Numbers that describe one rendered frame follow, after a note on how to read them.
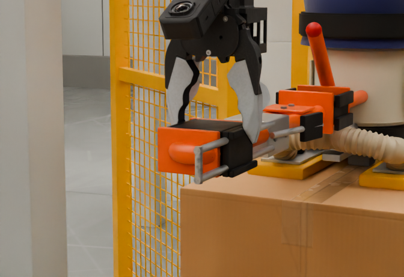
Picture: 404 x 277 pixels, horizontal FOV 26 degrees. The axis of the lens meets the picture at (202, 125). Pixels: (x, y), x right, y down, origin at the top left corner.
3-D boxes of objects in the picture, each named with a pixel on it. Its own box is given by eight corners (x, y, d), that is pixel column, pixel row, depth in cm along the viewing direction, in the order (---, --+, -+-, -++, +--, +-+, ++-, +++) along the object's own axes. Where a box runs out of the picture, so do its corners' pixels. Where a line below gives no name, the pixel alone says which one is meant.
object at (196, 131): (192, 158, 104) (192, 117, 103) (249, 164, 101) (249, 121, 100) (157, 172, 97) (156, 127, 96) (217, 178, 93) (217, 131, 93)
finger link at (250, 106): (292, 129, 99) (265, 52, 99) (272, 137, 94) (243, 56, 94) (268, 137, 100) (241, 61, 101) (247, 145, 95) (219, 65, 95)
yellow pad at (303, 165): (315, 142, 174) (315, 118, 174) (364, 146, 170) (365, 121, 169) (246, 175, 144) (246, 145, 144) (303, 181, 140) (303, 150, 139)
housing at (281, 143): (243, 145, 115) (243, 111, 114) (291, 149, 112) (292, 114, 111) (220, 154, 109) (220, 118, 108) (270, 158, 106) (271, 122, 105)
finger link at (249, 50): (274, 89, 94) (247, 12, 95) (269, 90, 93) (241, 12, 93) (237, 103, 97) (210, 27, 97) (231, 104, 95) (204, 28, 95)
